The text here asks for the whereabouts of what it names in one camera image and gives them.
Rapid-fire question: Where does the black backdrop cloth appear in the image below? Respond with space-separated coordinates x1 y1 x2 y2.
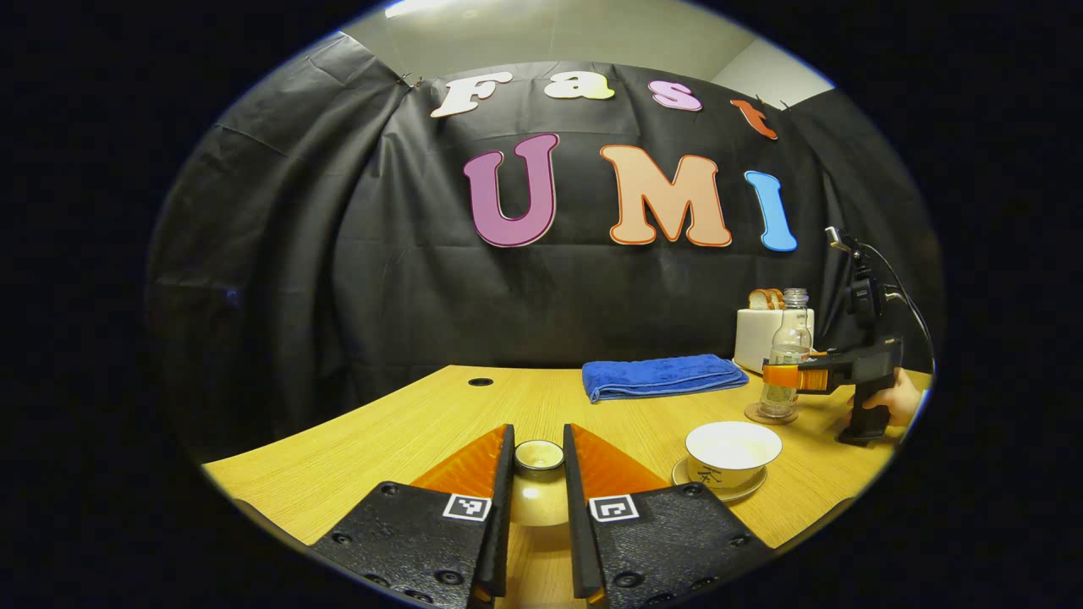
144 34 944 462

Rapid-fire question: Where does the cream ceramic saucer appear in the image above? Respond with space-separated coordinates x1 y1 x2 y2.
672 457 769 503

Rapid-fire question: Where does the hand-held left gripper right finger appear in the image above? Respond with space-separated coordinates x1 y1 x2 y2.
563 423 775 609

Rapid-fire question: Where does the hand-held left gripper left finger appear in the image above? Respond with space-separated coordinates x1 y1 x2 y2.
309 425 515 609

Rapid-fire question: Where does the clear plastic water bottle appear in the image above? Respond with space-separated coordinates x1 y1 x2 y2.
759 288 813 420

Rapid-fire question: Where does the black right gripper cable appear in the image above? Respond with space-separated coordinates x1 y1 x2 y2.
859 244 937 375

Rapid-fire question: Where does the cream ceramic teacup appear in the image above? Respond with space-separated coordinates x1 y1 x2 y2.
685 421 783 490

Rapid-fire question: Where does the cream teacup lid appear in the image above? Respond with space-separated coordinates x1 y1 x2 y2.
508 439 570 528

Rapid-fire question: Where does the white toaster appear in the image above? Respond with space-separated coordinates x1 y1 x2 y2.
734 308 816 375

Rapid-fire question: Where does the folded blue towel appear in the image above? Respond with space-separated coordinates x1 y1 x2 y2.
582 354 750 403

